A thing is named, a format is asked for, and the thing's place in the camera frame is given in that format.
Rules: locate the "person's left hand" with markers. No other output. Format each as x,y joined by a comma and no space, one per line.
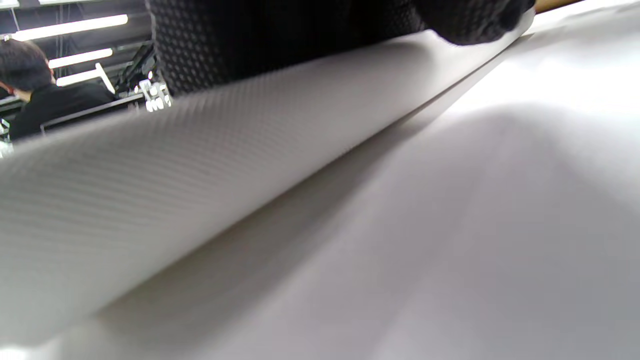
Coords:
300,30

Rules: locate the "green striped mouse pad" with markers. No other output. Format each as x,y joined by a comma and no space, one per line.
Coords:
200,175

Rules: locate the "brown cardboard mailing tube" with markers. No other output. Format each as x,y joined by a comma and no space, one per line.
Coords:
555,5

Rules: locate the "white ceiling strip light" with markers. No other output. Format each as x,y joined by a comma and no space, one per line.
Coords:
75,78
70,27
80,58

